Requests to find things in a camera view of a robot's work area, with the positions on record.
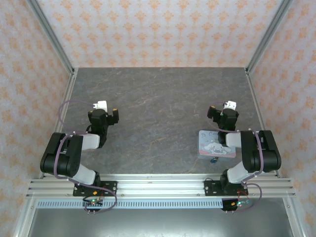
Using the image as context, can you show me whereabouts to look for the blue cartoon tin box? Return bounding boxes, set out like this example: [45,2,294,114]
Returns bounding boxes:
[197,130,237,160]

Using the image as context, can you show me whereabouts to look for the controller board with LEDs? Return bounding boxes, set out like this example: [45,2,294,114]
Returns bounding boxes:
[82,197,104,213]
[222,199,251,212]

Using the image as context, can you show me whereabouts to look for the grey metal panel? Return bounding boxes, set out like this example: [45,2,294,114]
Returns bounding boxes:
[24,207,294,237]

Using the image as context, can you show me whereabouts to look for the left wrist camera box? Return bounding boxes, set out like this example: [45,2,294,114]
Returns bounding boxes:
[93,100,108,111]

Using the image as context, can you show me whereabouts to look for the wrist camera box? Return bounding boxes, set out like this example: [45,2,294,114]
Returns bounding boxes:
[223,100,237,111]
[93,100,108,111]

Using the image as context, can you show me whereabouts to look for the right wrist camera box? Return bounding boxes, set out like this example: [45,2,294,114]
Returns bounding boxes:
[223,100,237,111]

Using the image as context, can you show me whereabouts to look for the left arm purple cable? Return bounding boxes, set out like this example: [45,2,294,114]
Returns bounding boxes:
[53,99,118,214]

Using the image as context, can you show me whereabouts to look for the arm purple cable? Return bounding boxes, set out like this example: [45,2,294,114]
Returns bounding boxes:
[208,100,264,213]
[53,99,118,214]

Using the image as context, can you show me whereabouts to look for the aluminium table side rail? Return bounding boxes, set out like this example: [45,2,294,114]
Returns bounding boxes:
[37,68,79,180]
[245,68,283,178]

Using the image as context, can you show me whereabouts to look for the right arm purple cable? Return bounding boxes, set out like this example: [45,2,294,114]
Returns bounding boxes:
[208,100,264,213]

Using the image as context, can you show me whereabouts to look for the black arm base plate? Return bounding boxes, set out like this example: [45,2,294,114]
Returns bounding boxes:
[204,179,250,197]
[73,181,118,197]

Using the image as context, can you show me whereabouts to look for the aluminium mounting rail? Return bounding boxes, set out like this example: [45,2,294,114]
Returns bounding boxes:
[26,174,297,198]

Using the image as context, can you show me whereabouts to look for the aluminium frame post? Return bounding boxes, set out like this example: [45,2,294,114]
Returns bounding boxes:
[26,0,76,75]
[245,0,296,75]

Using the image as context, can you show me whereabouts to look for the slotted grey cable duct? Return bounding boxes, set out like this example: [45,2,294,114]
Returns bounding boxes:
[37,199,247,209]

